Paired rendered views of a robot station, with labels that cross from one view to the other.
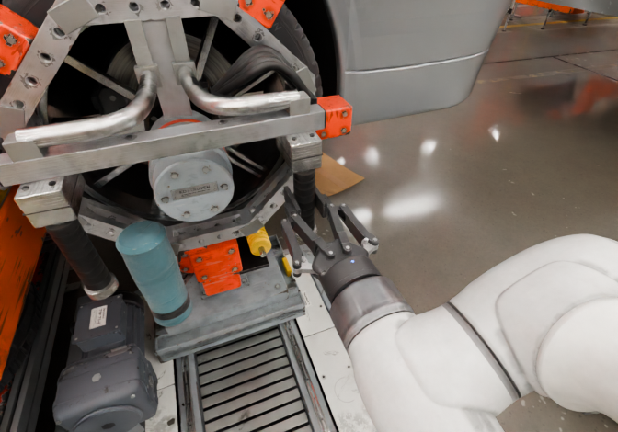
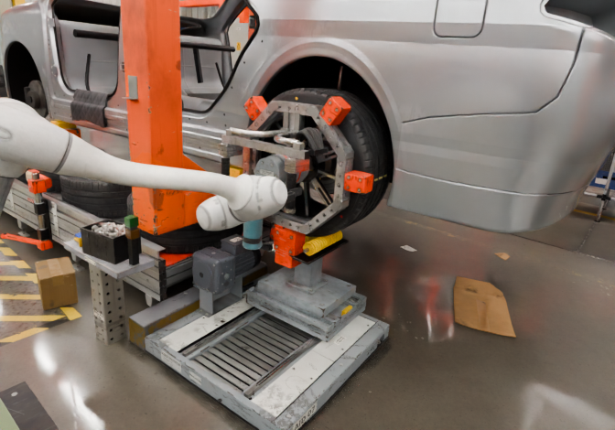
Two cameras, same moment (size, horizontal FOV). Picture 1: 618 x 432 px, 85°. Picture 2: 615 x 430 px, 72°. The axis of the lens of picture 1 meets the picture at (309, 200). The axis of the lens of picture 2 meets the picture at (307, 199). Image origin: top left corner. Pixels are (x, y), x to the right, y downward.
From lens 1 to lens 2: 1.29 m
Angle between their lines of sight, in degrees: 53
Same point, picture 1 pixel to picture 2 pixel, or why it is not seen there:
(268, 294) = (312, 304)
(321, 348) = (311, 360)
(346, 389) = (295, 381)
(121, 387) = (214, 259)
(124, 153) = (246, 143)
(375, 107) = (416, 200)
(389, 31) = (426, 152)
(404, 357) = not seen: hidden behind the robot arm
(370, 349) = not seen: hidden behind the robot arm
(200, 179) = (269, 168)
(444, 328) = not seen: hidden behind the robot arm
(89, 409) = (201, 259)
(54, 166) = (231, 140)
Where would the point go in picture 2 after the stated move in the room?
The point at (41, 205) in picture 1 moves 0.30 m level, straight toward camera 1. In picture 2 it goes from (222, 147) to (188, 163)
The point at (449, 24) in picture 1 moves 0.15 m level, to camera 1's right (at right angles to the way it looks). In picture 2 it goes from (475, 159) to (515, 169)
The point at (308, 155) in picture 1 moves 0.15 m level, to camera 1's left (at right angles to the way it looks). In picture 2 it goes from (289, 165) to (269, 156)
